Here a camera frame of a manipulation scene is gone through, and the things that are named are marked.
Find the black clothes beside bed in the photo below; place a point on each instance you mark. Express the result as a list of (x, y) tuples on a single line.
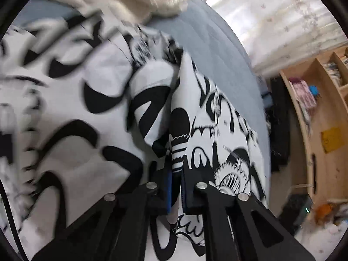
[(280, 125)]

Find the wooden shelf desk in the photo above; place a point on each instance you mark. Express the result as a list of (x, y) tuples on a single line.
[(326, 111)]

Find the small blue box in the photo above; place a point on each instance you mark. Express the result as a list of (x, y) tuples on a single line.
[(314, 90)]

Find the blue bed blanket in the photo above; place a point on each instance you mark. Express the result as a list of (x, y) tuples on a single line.
[(217, 49)]

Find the white floral curtain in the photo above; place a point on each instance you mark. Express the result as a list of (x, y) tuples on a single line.
[(272, 19)]

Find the row of books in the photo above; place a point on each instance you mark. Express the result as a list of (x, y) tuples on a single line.
[(335, 69)]

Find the yellow packet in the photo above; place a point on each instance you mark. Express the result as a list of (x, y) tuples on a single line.
[(331, 140)]

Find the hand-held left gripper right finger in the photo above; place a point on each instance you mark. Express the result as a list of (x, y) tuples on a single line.
[(190, 195)]

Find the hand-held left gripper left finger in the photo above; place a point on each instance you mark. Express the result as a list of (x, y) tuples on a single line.
[(169, 190)]

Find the black device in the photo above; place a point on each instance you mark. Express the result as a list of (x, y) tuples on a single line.
[(295, 212)]

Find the black and white printed hoodie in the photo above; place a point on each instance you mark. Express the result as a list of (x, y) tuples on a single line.
[(108, 70)]

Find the pink drawer organizer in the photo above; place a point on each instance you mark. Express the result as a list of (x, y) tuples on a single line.
[(303, 95)]

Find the orange object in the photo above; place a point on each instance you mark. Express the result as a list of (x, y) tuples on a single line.
[(323, 210)]

